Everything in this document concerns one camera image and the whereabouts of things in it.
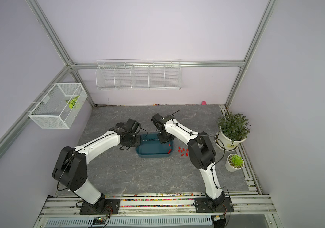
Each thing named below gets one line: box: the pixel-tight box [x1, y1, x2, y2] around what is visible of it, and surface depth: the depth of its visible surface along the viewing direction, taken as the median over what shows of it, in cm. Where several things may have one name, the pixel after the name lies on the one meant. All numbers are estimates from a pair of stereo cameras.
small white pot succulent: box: [225, 153, 245, 173], surface depth 81 cm
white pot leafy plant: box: [214, 111, 252, 152], surface depth 86 cm
